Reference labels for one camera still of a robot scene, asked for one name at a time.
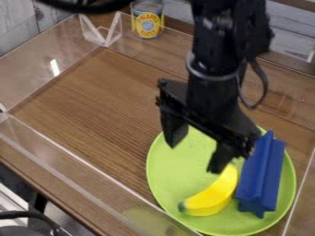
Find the clear acrylic enclosure wall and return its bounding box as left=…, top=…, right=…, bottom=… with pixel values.
left=0, top=12, right=315, bottom=236

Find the clear acrylic corner bracket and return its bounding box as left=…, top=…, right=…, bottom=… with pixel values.
left=79, top=12, right=122, bottom=48

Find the black cable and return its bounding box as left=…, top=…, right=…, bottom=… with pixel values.
left=235, top=58, right=270, bottom=111

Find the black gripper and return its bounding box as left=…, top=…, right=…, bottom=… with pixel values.
left=156, top=71, right=261, bottom=174

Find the green round plate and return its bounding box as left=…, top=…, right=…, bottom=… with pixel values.
left=147, top=127, right=297, bottom=236

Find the yellow toy banana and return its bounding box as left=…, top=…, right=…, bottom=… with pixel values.
left=178, top=164, right=239, bottom=217

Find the black metal table stand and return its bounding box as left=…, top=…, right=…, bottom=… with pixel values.
left=0, top=164, right=70, bottom=236

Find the blue star-shaped block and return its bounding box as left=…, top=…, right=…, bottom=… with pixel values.
left=235, top=131, right=286, bottom=218

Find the yellow labelled tin can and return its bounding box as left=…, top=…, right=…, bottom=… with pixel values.
left=131, top=0, right=166, bottom=40

